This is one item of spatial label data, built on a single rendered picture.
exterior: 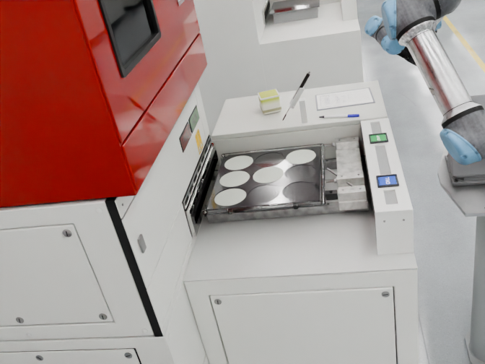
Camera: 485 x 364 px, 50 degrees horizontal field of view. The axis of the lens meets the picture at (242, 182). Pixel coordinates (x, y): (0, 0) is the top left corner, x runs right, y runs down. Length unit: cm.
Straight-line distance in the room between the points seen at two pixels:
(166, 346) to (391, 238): 64
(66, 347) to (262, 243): 60
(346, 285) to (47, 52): 92
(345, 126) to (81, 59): 109
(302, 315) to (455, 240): 148
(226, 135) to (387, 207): 74
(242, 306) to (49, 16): 92
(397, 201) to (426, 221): 156
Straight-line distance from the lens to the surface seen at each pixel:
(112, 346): 143
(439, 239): 286
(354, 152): 182
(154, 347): 139
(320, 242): 152
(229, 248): 156
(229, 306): 152
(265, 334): 158
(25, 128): 112
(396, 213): 138
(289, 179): 167
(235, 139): 190
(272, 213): 163
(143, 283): 124
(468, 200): 167
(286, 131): 187
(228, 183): 171
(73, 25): 99
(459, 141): 151
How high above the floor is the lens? 174
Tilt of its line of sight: 30 degrees down
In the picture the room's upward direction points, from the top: 12 degrees counter-clockwise
